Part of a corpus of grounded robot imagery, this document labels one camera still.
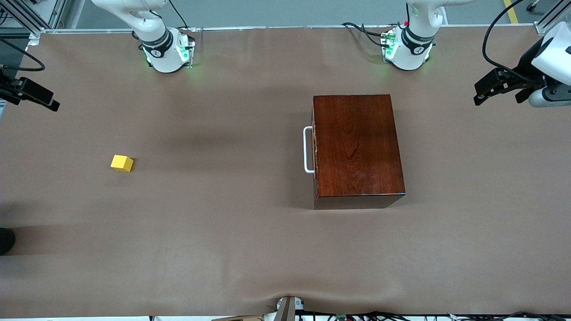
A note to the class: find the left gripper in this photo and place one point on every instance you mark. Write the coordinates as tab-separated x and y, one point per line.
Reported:
525	66

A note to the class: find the yellow block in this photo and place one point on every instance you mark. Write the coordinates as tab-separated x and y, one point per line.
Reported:
121	163

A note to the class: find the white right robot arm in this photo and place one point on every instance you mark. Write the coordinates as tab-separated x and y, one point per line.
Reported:
165	58

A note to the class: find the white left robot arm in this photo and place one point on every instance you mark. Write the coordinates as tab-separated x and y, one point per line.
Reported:
415	53

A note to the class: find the dark wooden drawer cabinet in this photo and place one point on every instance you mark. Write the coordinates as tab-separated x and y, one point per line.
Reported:
357	147

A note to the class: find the black caster wheel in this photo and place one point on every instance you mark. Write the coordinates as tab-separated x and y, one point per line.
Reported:
533	5

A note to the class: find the black round object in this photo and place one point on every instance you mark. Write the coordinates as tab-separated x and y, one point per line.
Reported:
5	240

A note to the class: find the large table cover sheet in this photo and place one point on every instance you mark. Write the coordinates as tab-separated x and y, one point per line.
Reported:
178	214

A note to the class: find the aluminium frame post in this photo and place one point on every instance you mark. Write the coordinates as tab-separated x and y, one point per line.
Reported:
546	22
22	17

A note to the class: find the grey metal bracket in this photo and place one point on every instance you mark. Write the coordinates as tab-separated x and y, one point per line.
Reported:
287	310

